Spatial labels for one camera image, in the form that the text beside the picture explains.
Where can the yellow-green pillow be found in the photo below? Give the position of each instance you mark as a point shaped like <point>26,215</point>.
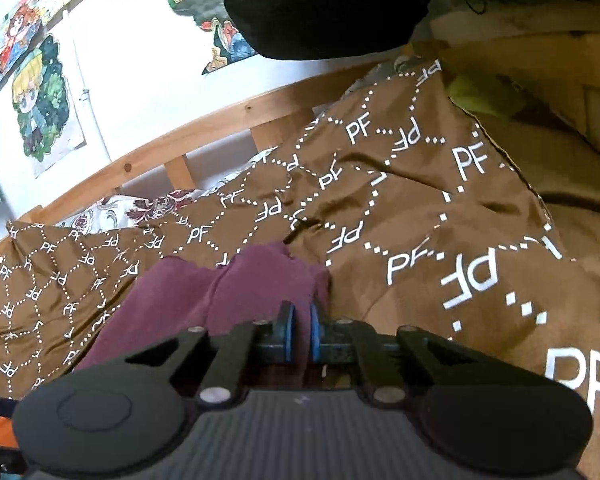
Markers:
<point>485,94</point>

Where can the wooden bed frame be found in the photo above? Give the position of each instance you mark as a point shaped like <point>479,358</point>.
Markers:
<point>407,129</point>

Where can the red-haired girl poster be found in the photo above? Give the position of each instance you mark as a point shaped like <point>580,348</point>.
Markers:
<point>17,30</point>

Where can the maroon long-sleeve shirt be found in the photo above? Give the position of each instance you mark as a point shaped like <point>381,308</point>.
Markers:
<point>174,295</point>

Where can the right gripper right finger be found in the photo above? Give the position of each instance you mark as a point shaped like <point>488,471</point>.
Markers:
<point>357,349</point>

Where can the brown PF patterned blanket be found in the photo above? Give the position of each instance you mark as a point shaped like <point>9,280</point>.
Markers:
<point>509,286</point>

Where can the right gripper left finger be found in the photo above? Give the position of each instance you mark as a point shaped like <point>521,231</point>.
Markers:
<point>242,355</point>

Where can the landscape drawing poster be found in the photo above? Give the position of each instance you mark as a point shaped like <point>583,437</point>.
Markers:
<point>227,45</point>

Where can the white wall pipe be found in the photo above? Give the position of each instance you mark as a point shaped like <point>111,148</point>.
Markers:
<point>87,95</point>

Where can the anime boy poster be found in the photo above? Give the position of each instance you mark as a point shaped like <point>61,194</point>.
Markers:
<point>49,127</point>

